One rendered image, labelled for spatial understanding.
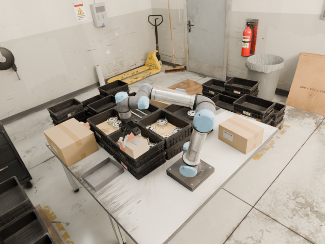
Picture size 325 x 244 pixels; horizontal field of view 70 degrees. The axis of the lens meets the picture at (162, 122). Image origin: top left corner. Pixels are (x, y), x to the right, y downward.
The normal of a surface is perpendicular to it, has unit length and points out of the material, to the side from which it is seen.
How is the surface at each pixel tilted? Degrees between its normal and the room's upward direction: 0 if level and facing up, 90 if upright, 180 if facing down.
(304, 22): 90
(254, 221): 0
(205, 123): 86
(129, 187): 0
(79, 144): 90
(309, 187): 0
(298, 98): 73
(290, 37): 90
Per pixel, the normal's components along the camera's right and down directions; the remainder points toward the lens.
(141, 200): -0.09, -0.84
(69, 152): 0.69, 0.33
